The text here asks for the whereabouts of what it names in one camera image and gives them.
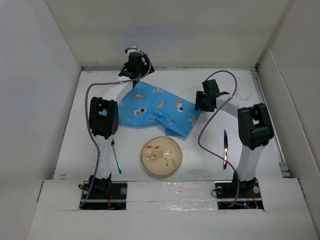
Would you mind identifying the blue space-print cloth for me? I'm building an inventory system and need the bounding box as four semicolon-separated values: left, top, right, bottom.
118;81;201;138

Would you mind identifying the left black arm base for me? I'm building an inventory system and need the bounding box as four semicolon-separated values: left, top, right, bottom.
78;174;128;211

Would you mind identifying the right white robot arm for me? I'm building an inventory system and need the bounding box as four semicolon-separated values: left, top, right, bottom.
195;79;274;197

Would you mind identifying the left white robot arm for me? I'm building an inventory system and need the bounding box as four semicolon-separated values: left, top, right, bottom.
85;46;154;179

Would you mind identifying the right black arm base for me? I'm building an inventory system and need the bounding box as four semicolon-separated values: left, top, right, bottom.
211;178;264;210

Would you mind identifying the clear drinking glass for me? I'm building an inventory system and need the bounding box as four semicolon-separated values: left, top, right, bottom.
235;87;252;102

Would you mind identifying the iridescent knife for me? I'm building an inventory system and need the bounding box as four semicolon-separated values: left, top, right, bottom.
223;130;229;170

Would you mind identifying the iridescent fork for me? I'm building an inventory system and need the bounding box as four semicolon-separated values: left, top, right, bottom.
110;139;122;174

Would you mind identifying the round bird-pattern plate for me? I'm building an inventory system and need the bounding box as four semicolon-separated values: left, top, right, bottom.
141;136;183;177

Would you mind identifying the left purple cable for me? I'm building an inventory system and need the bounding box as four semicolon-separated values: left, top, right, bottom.
79;47;153;208

